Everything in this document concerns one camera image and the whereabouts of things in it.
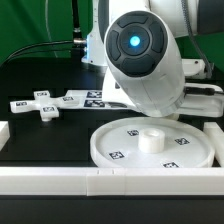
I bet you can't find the white round table top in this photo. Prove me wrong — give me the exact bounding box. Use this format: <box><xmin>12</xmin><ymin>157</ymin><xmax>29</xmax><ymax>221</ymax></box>
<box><xmin>90</xmin><ymin>117</ymin><xmax>215</xmax><ymax>168</ymax></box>

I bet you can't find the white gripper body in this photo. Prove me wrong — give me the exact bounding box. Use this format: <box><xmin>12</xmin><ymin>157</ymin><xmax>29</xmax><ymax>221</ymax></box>
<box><xmin>176</xmin><ymin>59</ymin><xmax>224</xmax><ymax>118</ymax></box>

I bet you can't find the white left fence block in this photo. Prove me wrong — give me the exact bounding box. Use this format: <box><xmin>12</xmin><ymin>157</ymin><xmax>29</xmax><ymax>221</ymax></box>
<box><xmin>0</xmin><ymin>121</ymin><xmax>10</xmax><ymax>151</ymax></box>

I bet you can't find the white marker sheet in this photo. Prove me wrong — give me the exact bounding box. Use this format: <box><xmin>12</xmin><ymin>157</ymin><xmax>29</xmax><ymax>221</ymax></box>
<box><xmin>58</xmin><ymin>89</ymin><xmax>134</xmax><ymax>110</ymax></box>

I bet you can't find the white right fence block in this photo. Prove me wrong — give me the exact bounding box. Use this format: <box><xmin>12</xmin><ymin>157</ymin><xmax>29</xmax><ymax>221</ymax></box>
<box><xmin>203</xmin><ymin>122</ymin><xmax>224</xmax><ymax>168</ymax></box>

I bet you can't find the white front fence bar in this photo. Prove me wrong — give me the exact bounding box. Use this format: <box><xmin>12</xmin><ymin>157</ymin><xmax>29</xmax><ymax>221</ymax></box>
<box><xmin>0</xmin><ymin>167</ymin><xmax>224</xmax><ymax>196</ymax></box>

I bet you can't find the black cable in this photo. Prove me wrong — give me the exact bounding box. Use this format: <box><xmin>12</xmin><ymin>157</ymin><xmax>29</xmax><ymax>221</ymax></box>
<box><xmin>0</xmin><ymin>39</ymin><xmax>84</xmax><ymax>67</ymax></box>

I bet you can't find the white cross-shaped table base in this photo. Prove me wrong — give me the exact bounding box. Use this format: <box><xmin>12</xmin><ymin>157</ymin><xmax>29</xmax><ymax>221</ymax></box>
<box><xmin>10</xmin><ymin>90</ymin><xmax>80</xmax><ymax>122</ymax></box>

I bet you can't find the black upright cable connector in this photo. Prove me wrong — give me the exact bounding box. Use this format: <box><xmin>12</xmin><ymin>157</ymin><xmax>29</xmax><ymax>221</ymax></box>
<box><xmin>72</xmin><ymin>0</ymin><xmax>82</xmax><ymax>45</ymax></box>

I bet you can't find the white fence block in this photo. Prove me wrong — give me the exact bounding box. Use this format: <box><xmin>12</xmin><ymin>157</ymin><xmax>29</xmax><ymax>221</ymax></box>
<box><xmin>203</xmin><ymin>122</ymin><xmax>224</xmax><ymax>168</ymax></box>
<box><xmin>0</xmin><ymin>121</ymin><xmax>10</xmax><ymax>151</ymax></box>

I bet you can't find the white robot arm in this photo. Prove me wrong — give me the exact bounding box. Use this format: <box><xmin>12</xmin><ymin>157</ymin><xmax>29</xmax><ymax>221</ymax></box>
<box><xmin>82</xmin><ymin>0</ymin><xmax>224</xmax><ymax>117</ymax></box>

